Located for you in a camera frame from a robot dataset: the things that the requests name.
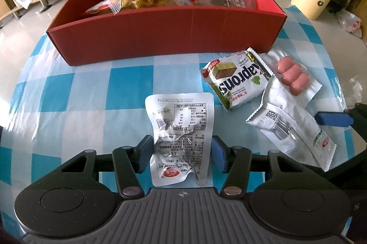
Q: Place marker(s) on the red snack packet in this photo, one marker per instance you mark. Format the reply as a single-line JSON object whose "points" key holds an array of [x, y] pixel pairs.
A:
{"points": [[99, 10]]}

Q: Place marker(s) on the green white wafer packet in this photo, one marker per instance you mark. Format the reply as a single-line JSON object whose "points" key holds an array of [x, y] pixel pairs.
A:
{"points": [[235, 83]]}

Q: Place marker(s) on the blue white checkered tablecloth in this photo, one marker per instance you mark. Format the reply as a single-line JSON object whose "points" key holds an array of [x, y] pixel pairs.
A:
{"points": [[86, 94]]}

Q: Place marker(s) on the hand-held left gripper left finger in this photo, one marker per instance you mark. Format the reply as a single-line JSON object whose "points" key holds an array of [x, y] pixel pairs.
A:
{"points": [[143, 155]]}

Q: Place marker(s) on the white plastic bag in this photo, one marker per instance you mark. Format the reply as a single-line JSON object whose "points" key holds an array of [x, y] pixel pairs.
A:
{"points": [[349, 21]]}

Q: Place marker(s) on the pink sausage packet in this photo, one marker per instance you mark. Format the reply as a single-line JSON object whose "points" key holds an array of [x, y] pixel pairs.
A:
{"points": [[289, 74]]}

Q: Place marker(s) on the long white snack packet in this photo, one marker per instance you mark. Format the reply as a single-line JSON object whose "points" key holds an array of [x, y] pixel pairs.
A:
{"points": [[286, 123]]}

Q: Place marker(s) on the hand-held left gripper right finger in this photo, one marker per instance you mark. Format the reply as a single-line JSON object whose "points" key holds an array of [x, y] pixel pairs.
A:
{"points": [[219, 153]]}

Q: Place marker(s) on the white printed pouch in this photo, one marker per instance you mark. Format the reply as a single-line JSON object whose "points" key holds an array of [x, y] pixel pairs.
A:
{"points": [[177, 117]]}

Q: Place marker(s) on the red cardboard box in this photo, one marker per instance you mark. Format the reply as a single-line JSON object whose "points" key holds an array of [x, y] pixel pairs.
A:
{"points": [[157, 31]]}

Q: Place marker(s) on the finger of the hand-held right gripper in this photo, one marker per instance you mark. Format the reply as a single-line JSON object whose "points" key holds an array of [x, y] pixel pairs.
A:
{"points": [[349, 158], [332, 119]]}

